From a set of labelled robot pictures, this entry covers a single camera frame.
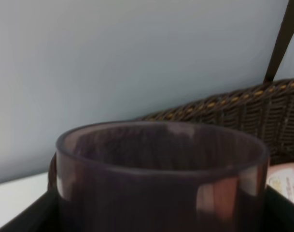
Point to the translucent purple plastic cup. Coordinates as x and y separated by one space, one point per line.
140 176

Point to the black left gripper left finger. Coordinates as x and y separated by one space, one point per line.
41 216

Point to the pink bottle white cap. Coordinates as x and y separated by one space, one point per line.
281 179

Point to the dark brown wicker basket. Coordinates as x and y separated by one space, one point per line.
265 111

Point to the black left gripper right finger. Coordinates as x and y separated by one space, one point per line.
278 212

